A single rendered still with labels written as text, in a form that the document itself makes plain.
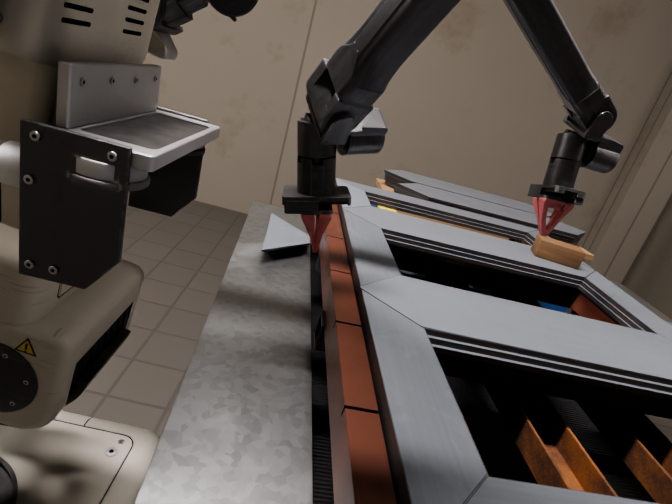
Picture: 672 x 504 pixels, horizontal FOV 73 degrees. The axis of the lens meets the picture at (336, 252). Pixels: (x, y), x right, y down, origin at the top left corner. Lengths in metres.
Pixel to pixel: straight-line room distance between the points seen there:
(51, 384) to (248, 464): 0.26
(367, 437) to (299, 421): 0.22
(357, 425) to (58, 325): 0.37
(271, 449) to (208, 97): 2.96
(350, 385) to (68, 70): 0.44
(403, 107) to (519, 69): 0.80
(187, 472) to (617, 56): 3.54
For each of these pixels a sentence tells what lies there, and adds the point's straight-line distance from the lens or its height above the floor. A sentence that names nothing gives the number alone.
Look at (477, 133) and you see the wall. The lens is 3.44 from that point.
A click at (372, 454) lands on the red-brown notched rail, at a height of 0.83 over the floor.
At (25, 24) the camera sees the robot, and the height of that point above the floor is 1.12.
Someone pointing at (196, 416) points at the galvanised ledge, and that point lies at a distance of 0.69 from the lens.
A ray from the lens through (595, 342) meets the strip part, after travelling 0.94.
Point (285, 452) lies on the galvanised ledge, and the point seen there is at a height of 0.68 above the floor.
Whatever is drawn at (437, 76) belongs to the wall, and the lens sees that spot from 3.34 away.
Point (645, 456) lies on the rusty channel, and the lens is 0.98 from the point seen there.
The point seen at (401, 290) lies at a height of 0.85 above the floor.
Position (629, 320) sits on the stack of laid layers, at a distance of 1.20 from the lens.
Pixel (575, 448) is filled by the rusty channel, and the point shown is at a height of 0.71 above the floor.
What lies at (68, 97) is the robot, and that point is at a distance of 0.51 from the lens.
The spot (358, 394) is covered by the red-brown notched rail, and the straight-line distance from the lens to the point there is 0.56.
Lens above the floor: 1.16
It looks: 21 degrees down
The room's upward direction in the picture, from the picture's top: 16 degrees clockwise
